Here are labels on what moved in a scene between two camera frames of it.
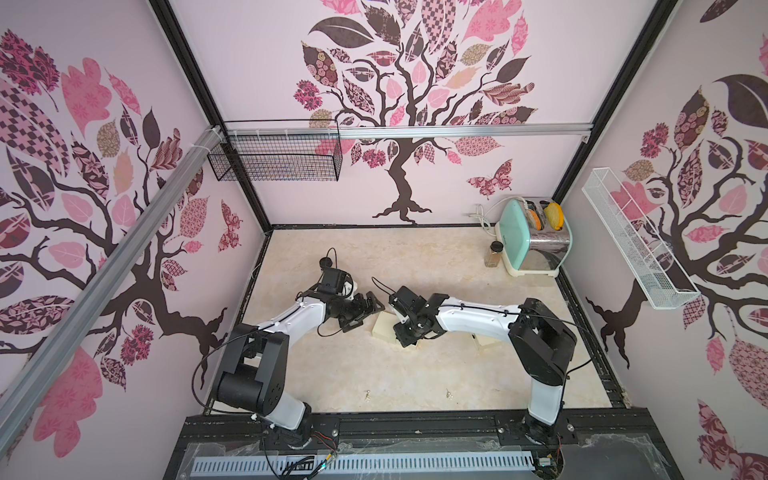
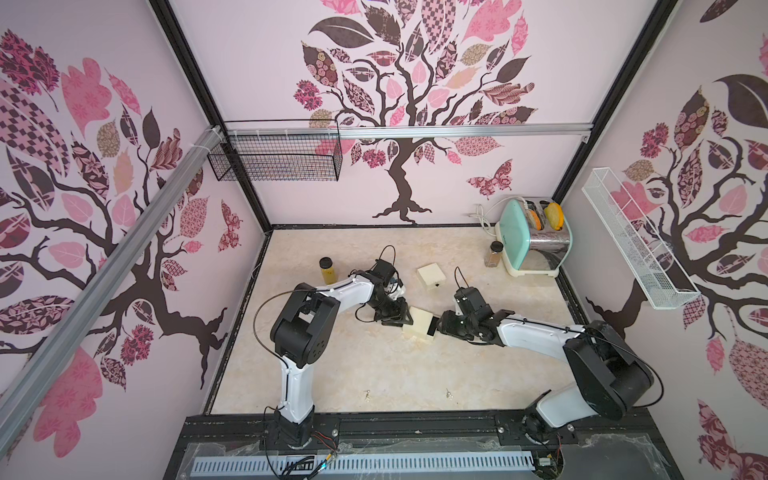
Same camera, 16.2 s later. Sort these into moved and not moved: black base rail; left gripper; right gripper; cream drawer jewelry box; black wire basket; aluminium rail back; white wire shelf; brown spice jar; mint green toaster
Moved: right gripper; left gripper; cream drawer jewelry box
Not moved: white wire shelf; black wire basket; aluminium rail back; black base rail; mint green toaster; brown spice jar
